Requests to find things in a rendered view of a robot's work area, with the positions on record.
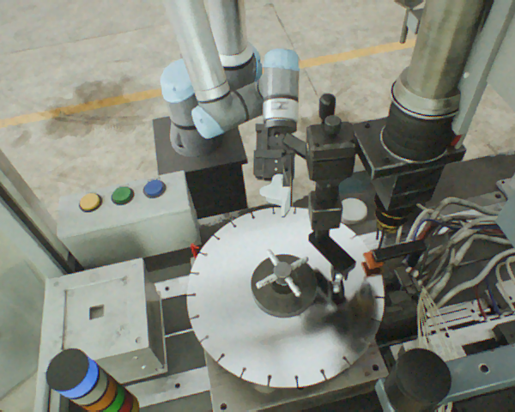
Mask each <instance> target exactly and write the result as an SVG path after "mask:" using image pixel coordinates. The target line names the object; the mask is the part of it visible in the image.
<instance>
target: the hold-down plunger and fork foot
mask: <svg viewBox="0 0 515 412"><path fill-rule="evenodd" d="M307 238H308V242H309V243H310V244H311V245H312V246H313V247H314V248H315V249H316V250H317V251H319V252H320V253H321V254H322V255H323V256H324V257H325V258H326V259H327V260H328V261H329V263H330V276H331V280H332V281H333V282H334V281H335V279H336V271H339V272H340V273H341V274H342V275H343V276H344V281H347V280H348V274H349V271H351V270H353V269H354V268H355V265H356V261H355V260H354V259H353V258H352V257H351V256H350V255H349V253H348V252H347V251H345V250H344V249H342V248H341V247H340V246H339V245H338V244H337V243H336V242H335V240H333V239H332V238H331V237H330V230H315V231H311V232H310V233H309V234H308V235H307Z"/></svg>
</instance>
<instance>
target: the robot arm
mask: <svg viewBox="0 0 515 412"><path fill-rule="evenodd" d="M162 1H163V2H164V7H165V10H166V12H167V17H168V19H169V21H170V23H171V26H172V29H173V32H174V35H175V38H176V40H177V43H178V45H179V49H180V51H181V54H182V57H183V58H182V59H179V60H177V61H175V62H173V63H171V64H169V65H168V66H167V67H166V68H165V69H164V71H163V74H162V76H161V86H162V93H163V96H164V98H165V102H166V106H167V110H168V113H169V116H170V119H171V130H170V140H171V144H172V146H173V148H174V149H175V150H176V151H177V152H178V153H180V154H182V155H185V156H190V157H197V156H202V155H206V154H208V153H210V152H212V151H213V150H215V149H216V148H218V147H219V146H220V145H221V142H222V140H223V134H224V133H225V132H226V131H227V130H230V129H232V128H236V127H238V126H240V125H242V124H244V123H246V122H248V121H251V120H253V119H254V118H257V117H260V116H263V122H264V124H255V131H256V149H253V175H255V178H257V180H265V181H272V182H271V184H270V185H267V186H265V187H263V188H262V189H261V190H260V194H261V195H262V196H264V197H266V199H267V202H268V203H273V204H276V205H279V206H282V216H285V214H286V213H287V212H288V210H289V208H292V207H293V179H294V157H295V154H297V155H298V156H300V157H301V158H303V159H305V160H306V142H304V141H302V140H300V139H299V138H298V137H297V136H294V135H293V134H291V133H294V132H296V131H297V123H298V122H299V78H300V68H299V56H298V54H297V53H296V52H295V51H292V50H290V49H287V48H276V49H272V50H269V51H267V53H266V55H265V57H264V73H263V66H262V64H261V63H260V60H261V58H260V56H259V54H258V51H257V49H256V48H255V47H254V46H253V45H251V43H250V42H249V41H248V40H246V29H247V23H246V0H208V5H209V19H208V17H207V13H206V10H205V5H204V1H203V0H162ZM209 20H210V24H209ZM277 134H278V135H277ZM276 135H277V137H276Z"/></svg>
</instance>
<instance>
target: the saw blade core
mask: <svg viewBox="0 0 515 412"><path fill-rule="evenodd" d="M274 211H275V214H272V213H273V210H272V209H263V210H256V211H253V212H252V214H253V216H254V217H255V218H254V219H252V216H251V213H248V214H246V215H242V216H241V217H239V218H237V219H235V220H233V221H232V223H233V224H234V226H236V227H233V225H232V223H231V222H229V223H228V224H227V225H226V226H225V227H224V228H222V229H221V230H219V231H217V232H216V233H215V234H214V236H216V237H217V238H220V240H218V239H217V238H216V237H214V236H212V237H211V238H210V239H209V240H208V241H207V243H206V245H205V246H204V248H203V249H202V250H201V251H200V252H201V253H199V254H198V256H197V258H196V260H195V262H194V264H193V266H192V269H191V273H199V275H196V274H190V275H189V279H188V284H187V292H186V295H190V294H196V296H193V295H191V296H186V302H187V310H188V314H189V318H192V319H191V325H192V328H193V330H194V332H195V333H196V335H197V338H198V339H199V341H200V342H201V341H202V340H203V339H204V338H206V336H209V338H208V339H205V340H204V341H203V342H201V344H202V345H203V347H204V348H205V349H206V352H207V353H208V354H209V355H210V356H211V357H212V358H213V359H214V360H215V361H218V360H219V359H220V358H221V355H222V354H224V355H225V356H224V357H222V358H221V360H220V361H219V362H218V363H219V364H220V365H221V366H222V367H224V368H225V369H226V370H227V371H229V372H230V373H232V374H233V375H237V376H239V377H240V375H241V374H242V372H243V368H246V371H245V372H244V375H243V376H242V378H243V379H246V380H247V381H250V382H252V383H255V384H259V385H265V386H268V375H270V376H271V379H270V384H269V387H276V388H296V387H297V386H296V380H295V378H294V376H298V377H299V378H298V384H299V387H303V386H308V385H314V384H316V383H319V382H322V381H325V378H324V375H325V376H326V378H327V379H329V378H331V377H333V376H336V375H338V374H340V373H342V372H343V371H345V370H346V369H348V368H349V367H350V365H352V364H353V363H354V362H355V361H357V360H358V359H359V358H360V357H361V356H362V355H363V354H364V353H365V352H366V350H367V349H368V347H369V346H368V345H366V344H365V343H364V342H366V343H368V344H369V345H371V341H372V340H373V338H374V336H375V334H376V333H377V331H378V328H379V325H380V323H379V322H381V318H382V315H383V311H384V304H385V299H383V298H374V295H376V296H378V297H385V291H384V284H383V280H382V276H381V275H377V274H380V271H379V268H375V269H369V267H368V265H367V261H366V259H365V258H364V256H363V253H364V252H365V251H370V250H369V249H368V247H367V246H366V245H365V243H364V242H363V241H362V240H361V239H360V238H359V237H358V236H356V237H354V236H355V235H356V234H355V233H354V232H353V231H352V230H349V228H348V227H346V226H345V225H343V224H342V223H341V227H340V228H339V229H333V230H330V237H331V238H332V239H333V240H334V241H335V242H336V243H337V244H338V245H339V246H340V247H341V248H342V249H344V250H345V251H347V252H348V253H349V255H350V256H351V257H352V258H353V259H354V260H355V261H356V265H355V268H354V269H353V270H351V271H349V274H348V280H347V281H344V277H343V280H339V281H338V280H335V281H334V282H333V281H332V280H331V276H330V263H329V261H328V260H327V259H326V258H325V257H324V256H323V255H322V254H321V253H320V252H319V251H317V250H316V249H315V248H314V247H313V246H312V245H311V244H310V243H309V242H308V238H307V235H308V234H309V233H310V232H311V231H313V230H311V227H310V222H309V216H308V211H307V215H304V213H305V209H298V208H296V211H295V212H296V214H294V208H289V210H288V212H287V213H286V214H285V216H282V208H274ZM353 237H354V238H353ZM350 238H353V239H352V240H350ZM268 249H269V250H271V251H273V253H274V254H275V255H276V254H282V253H287V254H292V255H295V256H297V257H300V258H303V257H304V256H308V258H309V260H308V264H309V265H310V266H311V268H312V270H313V271H314V272H315V275H316V277H317V292H316V294H315V297H314V299H313V301H312V303H311V304H310V305H309V306H308V307H307V309H305V311H303V312H298V313H296V314H293V315H289V316H279V315H275V314H272V313H269V312H266V311H265V310H264V309H262V308H261V307H260V306H259V305H258V304H257V302H256V301H255V300H254V298H253V296H252V293H251V275H252V272H253V271H254V270H255V269H256V267H257V266H258V265H259V264H260V263H261V262H262V261H264V260H265V259H266V258H267V257H268V255H267V253H266V251H267V250H268ZM202 253H204V254H207V256H204V255H203V254H202ZM371 274H374V275H377V276H371ZM197 315H199V318H194V317H196V316H197ZM371 318H373V319H375V320H377V321H379V322H376V321H374V320H373V321H372V320H371ZM360 339H363V340H364V342H361V341H360ZM343 356H346V357H347V360H348V361H349V363H350V365H349V364H348V363H347V362H346V360H344V359H343ZM321 370H324V375H323V374H322V373H321V372H320V371H321Z"/></svg>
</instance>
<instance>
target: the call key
mask: <svg viewBox="0 0 515 412"><path fill-rule="evenodd" d="M99 203H100V199H99V197H98V196H97V195H96V194H94V193H88V194H86V195H84V196H83V197H82V200H81V206H82V209H94V208H96V207H97V206H98V205H99Z"/></svg>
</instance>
